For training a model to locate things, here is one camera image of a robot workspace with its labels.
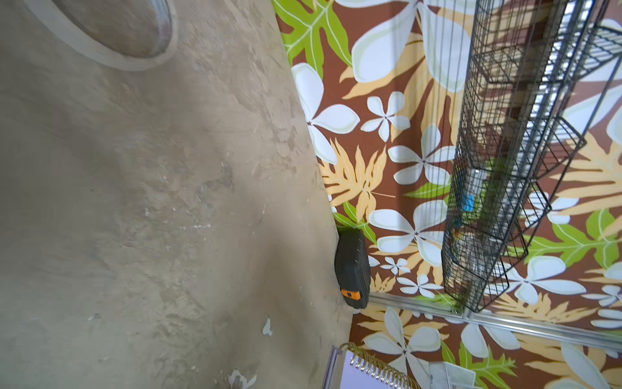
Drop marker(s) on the purple 2026 calendar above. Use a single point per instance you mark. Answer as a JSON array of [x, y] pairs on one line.
[[350, 366]]

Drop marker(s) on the black hard case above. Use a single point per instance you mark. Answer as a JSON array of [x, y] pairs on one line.
[[352, 268]]

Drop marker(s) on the blue object in basket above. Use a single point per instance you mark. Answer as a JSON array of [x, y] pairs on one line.
[[469, 203]]

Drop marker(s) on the clear round lid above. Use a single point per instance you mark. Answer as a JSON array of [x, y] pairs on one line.
[[124, 35]]

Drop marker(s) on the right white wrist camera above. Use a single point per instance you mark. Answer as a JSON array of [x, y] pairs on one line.
[[444, 375]]

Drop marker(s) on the black wire basket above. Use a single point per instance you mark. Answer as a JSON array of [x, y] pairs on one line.
[[539, 76]]

